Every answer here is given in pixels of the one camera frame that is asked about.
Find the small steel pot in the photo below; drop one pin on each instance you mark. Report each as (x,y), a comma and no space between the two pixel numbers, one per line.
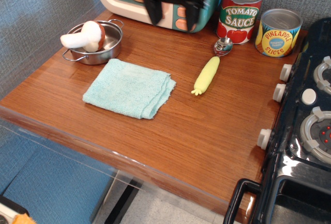
(111,46)

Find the white brown plush mushroom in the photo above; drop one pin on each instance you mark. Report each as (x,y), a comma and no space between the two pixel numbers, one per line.
(90,38)

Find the light blue cloth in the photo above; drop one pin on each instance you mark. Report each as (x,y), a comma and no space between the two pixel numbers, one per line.
(130,90)

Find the toy microwave oven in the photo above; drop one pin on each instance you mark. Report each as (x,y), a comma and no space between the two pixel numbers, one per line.
(173,15)

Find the tomato sauce can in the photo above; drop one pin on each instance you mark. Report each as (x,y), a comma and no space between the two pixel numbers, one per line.
(237,19)

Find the pineapple slices can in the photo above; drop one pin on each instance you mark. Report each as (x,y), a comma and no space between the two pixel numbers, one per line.
(278,32)

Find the black toy stove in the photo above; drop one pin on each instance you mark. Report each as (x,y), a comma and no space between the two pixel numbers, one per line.
(295,185)

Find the orange black object at corner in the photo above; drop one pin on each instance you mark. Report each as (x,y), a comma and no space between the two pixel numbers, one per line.
(12,212)

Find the spoon with yellow handle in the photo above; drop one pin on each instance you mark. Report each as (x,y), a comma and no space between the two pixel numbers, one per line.
(222,47)

